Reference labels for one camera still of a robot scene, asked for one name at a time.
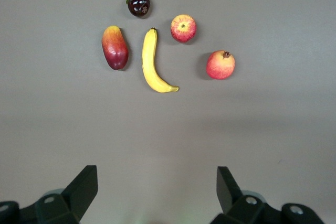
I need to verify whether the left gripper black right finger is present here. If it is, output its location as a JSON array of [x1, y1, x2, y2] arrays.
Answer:
[[211, 166, 326, 224]]

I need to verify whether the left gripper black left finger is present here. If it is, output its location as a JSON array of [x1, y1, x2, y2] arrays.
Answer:
[[0, 165, 98, 224]]

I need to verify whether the yellow banana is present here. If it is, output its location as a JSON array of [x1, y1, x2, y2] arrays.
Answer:
[[141, 27, 180, 93]]

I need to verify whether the red yellow apple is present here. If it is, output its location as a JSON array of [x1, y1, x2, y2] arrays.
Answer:
[[170, 14, 197, 43]]

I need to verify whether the red pomegranate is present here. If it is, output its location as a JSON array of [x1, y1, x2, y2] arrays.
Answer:
[[205, 50, 236, 80]]

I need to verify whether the red yellow mango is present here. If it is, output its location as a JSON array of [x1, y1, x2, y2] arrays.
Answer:
[[101, 25, 129, 71]]

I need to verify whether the dark purple mangosteen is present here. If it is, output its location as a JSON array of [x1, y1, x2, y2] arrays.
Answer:
[[125, 0, 151, 17]]

